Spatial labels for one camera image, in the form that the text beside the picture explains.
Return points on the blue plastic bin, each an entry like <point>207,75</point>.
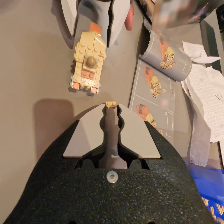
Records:
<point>210,189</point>

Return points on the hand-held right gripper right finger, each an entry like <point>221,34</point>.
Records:
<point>138,138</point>

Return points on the small tan brick plate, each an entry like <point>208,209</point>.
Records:
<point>111,104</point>

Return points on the grey desk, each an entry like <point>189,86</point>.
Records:
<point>43,70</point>

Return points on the white paper bag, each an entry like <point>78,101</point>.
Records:
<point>206,87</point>

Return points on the person's left hand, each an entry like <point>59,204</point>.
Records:
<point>129,19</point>

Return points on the grey instruction booklet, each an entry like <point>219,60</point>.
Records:
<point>154,91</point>

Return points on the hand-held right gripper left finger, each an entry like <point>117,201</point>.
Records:
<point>87,136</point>

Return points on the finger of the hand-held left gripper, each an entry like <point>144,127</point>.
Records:
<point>70,14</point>
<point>120,15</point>

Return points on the dark printed toy box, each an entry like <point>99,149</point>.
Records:
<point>210,10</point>

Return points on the tan brick vehicle model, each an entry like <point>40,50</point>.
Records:
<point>87,52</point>

